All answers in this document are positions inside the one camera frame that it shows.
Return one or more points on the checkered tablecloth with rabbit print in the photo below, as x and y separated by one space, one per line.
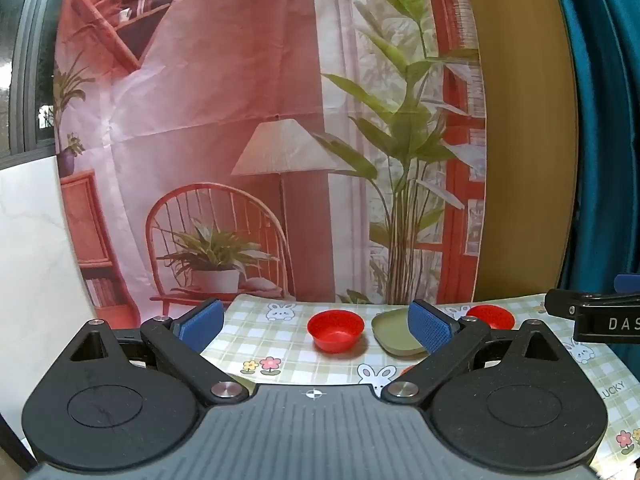
300 355

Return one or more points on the green plate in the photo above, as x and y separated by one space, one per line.
395 335

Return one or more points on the grey window frame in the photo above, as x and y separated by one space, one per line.
25 60

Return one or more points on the wooden board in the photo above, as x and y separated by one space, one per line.
525 135

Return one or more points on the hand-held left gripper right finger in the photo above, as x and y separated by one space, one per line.
425 325

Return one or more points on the white marble panel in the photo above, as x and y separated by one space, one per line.
35 270

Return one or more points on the printed room scene backdrop cloth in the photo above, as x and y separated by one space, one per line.
210 135

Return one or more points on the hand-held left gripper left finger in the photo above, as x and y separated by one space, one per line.
202 322

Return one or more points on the teal curtain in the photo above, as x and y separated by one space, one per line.
610 120

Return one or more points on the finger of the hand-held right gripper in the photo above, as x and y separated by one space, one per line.
600 317
629 282

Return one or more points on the red bowl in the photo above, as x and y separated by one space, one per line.
334 330
492 314

